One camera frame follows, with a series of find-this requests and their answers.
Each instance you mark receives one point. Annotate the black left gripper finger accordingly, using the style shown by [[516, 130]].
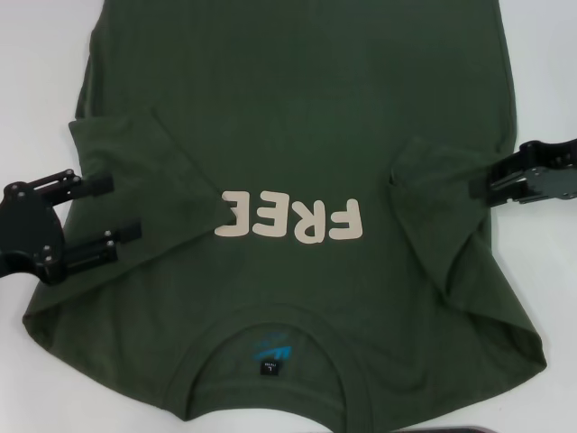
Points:
[[99, 187], [94, 255]]

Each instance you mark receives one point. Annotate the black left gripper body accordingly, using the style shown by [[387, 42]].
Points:
[[27, 234]]

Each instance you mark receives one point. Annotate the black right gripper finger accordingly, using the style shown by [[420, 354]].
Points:
[[505, 196], [505, 173]]

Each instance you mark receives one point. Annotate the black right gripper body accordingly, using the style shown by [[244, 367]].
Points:
[[556, 167]]

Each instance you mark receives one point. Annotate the dark green FREE t-shirt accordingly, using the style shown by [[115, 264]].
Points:
[[293, 113]]

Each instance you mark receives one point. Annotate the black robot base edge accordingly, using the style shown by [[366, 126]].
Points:
[[442, 430]]

